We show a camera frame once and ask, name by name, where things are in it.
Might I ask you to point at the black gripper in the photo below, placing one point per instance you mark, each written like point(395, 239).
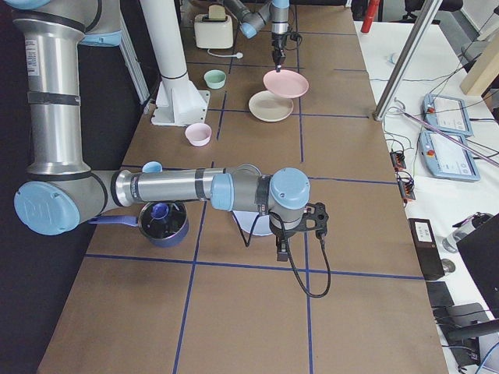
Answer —
point(279, 236)
point(277, 42)

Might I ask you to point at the pink plate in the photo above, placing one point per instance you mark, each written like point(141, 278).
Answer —
point(286, 83)

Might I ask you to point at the blue plate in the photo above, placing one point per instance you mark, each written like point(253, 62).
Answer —
point(246, 219)

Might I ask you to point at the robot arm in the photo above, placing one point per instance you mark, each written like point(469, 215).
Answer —
point(251, 23)
point(63, 191)

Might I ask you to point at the cream plate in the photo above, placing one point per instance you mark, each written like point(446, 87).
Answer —
point(269, 107)

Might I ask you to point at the green bowl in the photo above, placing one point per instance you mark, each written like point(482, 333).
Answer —
point(215, 79)

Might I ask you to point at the cream toaster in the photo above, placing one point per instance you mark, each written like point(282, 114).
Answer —
point(213, 33)

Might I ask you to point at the toast slice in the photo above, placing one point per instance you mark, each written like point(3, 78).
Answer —
point(216, 13)

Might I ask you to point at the pink bowl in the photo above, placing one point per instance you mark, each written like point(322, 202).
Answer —
point(198, 134)

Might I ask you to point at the dark blue saucepan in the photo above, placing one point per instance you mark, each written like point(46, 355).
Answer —
point(164, 233)

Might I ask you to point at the blue pot lid knob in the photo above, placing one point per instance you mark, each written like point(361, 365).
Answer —
point(159, 211)

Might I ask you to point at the black power box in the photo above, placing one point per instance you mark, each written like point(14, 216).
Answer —
point(426, 249)

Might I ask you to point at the orange connector board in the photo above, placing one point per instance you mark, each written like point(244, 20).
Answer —
point(398, 159)

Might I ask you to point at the light blue cup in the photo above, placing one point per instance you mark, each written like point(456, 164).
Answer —
point(152, 167)

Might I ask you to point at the far teach pendant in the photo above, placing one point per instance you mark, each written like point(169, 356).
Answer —
point(447, 114)

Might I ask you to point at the teach pendant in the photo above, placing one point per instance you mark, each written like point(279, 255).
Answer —
point(447, 114)
point(446, 159)

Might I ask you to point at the near teach pendant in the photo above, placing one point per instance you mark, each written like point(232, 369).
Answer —
point(446, 159)

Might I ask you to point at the wooden board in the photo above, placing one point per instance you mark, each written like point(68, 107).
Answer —
point(483, 72)

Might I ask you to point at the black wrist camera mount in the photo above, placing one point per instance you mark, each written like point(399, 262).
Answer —
point(315, 218)

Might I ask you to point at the white mounting post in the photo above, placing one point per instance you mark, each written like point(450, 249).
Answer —
point(178, 101)

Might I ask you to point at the aluminium frame post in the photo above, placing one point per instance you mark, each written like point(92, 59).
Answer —
point(422, 23)

